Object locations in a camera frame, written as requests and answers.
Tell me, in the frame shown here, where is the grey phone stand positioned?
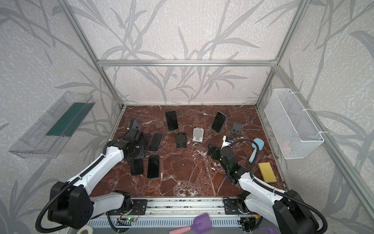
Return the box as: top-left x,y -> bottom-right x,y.
128,118 -> 142,131

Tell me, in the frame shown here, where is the black phone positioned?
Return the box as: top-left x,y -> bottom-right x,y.
130,159 -> 144,176
166,110 -> 179,131
148,133 -> 163,152
143,133 -> 152,150
147,155 -> 160,179

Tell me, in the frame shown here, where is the white folding phone stand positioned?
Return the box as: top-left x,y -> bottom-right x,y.
192,128 -> 204,143

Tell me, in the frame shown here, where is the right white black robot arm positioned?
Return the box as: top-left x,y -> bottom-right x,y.
207,137 -> 328,234

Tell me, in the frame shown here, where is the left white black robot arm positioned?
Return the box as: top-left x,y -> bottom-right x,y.
35,129 -> 144,234

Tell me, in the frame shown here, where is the back right blue phone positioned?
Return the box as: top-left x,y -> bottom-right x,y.
211,112 -> 227,132

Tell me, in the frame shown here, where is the yellow sponge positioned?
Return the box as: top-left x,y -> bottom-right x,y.
258,162 -> 277,183

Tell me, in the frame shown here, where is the purple pink toy shovel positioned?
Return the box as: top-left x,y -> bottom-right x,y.
169,213 -> 213,234

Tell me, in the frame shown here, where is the white tape roll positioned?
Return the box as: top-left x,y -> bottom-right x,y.
77,225 -> 94,234

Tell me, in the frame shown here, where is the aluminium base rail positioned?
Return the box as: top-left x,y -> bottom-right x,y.
59,196 -> 309,227

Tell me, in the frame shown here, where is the white wire mesh basket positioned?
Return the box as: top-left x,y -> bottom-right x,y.
265,88 -> 324,160

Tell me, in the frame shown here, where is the clear plastic wall shelf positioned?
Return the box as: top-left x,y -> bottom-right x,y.
9,91 -> 95,159

